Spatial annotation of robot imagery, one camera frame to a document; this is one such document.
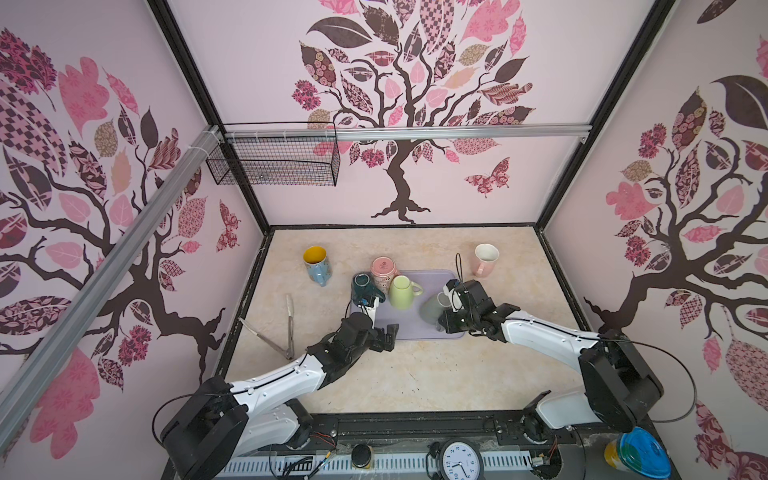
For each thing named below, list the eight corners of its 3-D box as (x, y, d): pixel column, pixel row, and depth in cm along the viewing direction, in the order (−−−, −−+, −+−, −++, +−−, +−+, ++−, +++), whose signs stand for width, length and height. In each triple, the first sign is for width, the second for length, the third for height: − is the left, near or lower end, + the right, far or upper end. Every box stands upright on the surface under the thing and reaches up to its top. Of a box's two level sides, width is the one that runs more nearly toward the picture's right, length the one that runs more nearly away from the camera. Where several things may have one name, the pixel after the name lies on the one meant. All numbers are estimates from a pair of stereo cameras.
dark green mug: (354, 309, 98) (350, 291, 90) (351, 292, 102) (348, 274, 94) (383, 303, 99) (383, 285, 91) (380, 287, 103) (378, 269, 95)
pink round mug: (368, 291, 102) (366, 272, 93) (377, 273, 107) (376, 253, 99) (388, 298, 100) (388, 279, 92) (397, 279, 106) (397, 259, 97)
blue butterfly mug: (306, 291, 103) (298, 272, 94) (312, 264, 111) (305, 245, 102) (328, 291, 103) (322, 272, 94) (332, 264, 110) (327, 245, 102)
